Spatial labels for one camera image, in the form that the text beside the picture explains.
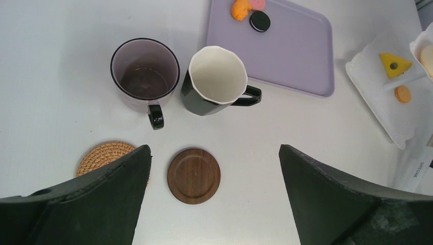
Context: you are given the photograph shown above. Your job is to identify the yellow cheese cake wedge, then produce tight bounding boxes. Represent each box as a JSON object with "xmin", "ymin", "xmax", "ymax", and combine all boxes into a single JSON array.
[{"xmin": 379, "ymin": 53, "xmax": 413, "ymax": 79}]

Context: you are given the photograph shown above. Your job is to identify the aluminium frame post right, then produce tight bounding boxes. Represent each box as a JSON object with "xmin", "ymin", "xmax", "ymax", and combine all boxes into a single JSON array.
[{"xmin": 415, "ymin": 0, "xmax": 432, "ymax": 10}]

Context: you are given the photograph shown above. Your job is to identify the black mug white inside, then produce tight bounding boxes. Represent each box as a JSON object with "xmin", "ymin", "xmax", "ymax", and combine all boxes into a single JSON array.
[{"xmin": 181, "ymin": 46, "xmax": 262, "ymax": 116}]

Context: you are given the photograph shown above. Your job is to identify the round waffle biscuit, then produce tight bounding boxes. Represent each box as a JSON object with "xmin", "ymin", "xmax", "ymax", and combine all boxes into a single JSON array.
[{"xmin": 395, "ymin": 85, "xmax": 412, "ymax": 104}]

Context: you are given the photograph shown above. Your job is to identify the dark wooden round coaster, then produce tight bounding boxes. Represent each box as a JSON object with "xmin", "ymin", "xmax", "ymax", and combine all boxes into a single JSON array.
[{"xmin": 167, "ymin": 148, "xmax": 221, "ymax": 205}]

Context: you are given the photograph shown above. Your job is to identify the pink macaron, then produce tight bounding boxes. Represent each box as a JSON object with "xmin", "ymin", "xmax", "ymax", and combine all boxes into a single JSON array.
[{"xmin": 248, "ymin": 0, "xmax": 266, "ymax": 11}]

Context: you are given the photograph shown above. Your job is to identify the woven rattan coaster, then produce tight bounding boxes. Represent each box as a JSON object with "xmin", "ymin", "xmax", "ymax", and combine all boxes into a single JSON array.
[{"xmin": 76, "ymin": 142, "xmax": 150, "ymax": 185}]

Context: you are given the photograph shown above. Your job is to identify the steel white serving tongs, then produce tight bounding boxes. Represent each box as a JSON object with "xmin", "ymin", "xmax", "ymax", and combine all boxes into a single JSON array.
[{"xmin": 394, "ymin": 136, "xmax": 432, "ymax": 193}]

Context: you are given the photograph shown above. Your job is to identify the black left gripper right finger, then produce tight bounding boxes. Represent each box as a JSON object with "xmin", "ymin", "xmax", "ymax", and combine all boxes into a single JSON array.
[{"xmin": 279, "ymin": 144, "xmax": 432, "ymax": 244}]

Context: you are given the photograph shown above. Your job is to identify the purple mug black handle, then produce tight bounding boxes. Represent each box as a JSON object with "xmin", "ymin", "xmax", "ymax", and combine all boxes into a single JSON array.
[{"xmin": 110, "ymin": 38, "xmax": 181, "ymax": 130}]

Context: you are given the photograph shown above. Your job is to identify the black sandwich cookie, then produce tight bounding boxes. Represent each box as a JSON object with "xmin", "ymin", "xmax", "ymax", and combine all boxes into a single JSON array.
[{"xmin": 249, "ymin": 11, "xmax": 271, "ymax": 33}]

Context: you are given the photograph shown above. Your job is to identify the lavender serving tray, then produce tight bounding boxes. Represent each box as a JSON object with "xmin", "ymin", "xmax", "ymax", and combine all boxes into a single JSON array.
[{"xmin": 206, "ymin": 1, "xmax": 335, "ymax": 97}]

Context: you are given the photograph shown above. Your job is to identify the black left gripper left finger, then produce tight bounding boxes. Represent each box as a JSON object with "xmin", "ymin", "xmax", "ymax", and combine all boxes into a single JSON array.
[{"xmin": 1, "ymin": 145, "xmax": 152, "ymax": 244}]

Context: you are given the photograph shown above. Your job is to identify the orange star cookie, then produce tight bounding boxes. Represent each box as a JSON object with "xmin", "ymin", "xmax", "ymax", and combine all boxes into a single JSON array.
[{"xmin": 231, "ymin": 0, "xmax": 252, "ymax": 21}]

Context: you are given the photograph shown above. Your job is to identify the white three tier stand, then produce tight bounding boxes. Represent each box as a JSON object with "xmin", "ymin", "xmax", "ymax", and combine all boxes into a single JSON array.
[{"xmin": 345, "ymin": 30, "xmax": 432, "ymax": 150}]

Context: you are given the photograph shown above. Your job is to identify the white chocolate drizzled donut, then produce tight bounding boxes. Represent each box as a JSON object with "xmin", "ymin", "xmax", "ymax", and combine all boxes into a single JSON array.
[{"xmin": 419, "ymin": 45, "xmax": 433, "ymax": 78}]

